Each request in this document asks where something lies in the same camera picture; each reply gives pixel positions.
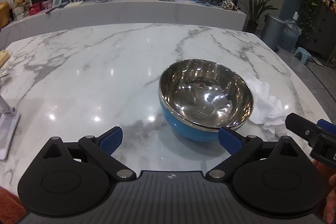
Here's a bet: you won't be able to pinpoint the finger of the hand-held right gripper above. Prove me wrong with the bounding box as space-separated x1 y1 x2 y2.
286 113 336 146

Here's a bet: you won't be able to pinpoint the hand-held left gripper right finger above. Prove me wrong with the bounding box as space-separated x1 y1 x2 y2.
206 127 313 182

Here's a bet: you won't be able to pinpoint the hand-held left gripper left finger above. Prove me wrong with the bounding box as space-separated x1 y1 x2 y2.
39 127 137 182

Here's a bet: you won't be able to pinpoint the blue steel bowl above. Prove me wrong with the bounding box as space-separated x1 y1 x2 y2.
158 59 255 141

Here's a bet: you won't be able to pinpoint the white paper towel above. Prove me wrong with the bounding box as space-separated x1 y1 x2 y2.
244 71 289 140

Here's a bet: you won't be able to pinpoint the person's right hand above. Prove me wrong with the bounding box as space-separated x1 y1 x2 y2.
312 160 336 224

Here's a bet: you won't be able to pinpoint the small blue stool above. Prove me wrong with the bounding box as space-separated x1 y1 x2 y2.
294 47 312 65

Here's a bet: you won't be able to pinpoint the dark cabinet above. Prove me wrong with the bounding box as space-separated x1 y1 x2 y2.
297 0 336 62

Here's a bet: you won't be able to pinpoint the large water bottle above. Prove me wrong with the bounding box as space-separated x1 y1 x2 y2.
281 19 302 51

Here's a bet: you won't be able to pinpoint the white phone stand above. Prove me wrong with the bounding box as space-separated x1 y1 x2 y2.
0 94 21 161

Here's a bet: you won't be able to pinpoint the silver trash can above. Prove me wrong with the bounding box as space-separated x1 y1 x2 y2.
260 13 285 51

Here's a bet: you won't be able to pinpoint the red clothing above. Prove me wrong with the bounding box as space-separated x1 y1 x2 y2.
0 186 27 224

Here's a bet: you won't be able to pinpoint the white marble tv console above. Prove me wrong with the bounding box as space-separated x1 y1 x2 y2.
0 0 247 38

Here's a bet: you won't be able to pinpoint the potted long-leaf plant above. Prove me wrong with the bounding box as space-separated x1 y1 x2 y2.
238 0 284 33

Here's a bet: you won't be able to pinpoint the black and white toy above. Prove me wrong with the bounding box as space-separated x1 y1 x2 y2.
220 0 240 12

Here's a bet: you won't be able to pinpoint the red box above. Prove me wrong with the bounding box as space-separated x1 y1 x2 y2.
28 2 42 16

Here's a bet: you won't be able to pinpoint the teddy bear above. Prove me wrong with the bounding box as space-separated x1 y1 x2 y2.
13 0 27 14

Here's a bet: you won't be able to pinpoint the golden pot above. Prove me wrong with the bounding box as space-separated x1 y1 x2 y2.
0 2 9 28

